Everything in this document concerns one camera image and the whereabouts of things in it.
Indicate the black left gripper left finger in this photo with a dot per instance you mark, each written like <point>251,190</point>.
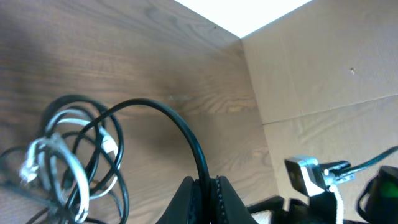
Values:
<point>185,206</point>

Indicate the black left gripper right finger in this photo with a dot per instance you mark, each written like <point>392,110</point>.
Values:
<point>226,206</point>

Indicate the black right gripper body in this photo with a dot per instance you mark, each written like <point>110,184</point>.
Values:
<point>321,209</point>

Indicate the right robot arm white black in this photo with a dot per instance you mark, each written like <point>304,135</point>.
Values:
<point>377,203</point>

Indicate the cardboard box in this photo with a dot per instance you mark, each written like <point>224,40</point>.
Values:
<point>325,81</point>

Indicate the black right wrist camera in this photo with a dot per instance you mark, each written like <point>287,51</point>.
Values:
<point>311,178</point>

